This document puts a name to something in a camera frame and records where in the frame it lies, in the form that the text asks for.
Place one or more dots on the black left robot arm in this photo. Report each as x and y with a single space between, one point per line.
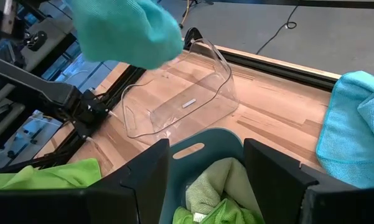
34 84

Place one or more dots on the light blue microfiber towel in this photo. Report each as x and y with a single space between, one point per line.
351 140

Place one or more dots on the pale green microfiber towel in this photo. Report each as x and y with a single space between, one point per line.
217 180

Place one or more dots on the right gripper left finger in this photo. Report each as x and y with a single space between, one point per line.
81 205

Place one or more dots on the bright green microfiber towel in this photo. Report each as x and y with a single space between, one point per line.
227 214
49 177

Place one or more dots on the black aluminium table frame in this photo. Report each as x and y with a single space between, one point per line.
283 70

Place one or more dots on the teal microfiber towel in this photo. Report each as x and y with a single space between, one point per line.
127 31

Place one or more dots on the grey office desk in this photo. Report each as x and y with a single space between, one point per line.
56 34
6 137

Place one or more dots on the black tripod stand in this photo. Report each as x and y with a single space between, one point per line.
202 2

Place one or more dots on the clear plastic basket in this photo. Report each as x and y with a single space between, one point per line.
189 93

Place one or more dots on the dark teal plastic basket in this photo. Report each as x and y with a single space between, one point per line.
205 140

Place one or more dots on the small black desk device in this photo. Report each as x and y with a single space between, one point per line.
35 40

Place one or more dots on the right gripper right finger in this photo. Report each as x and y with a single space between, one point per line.
298 199

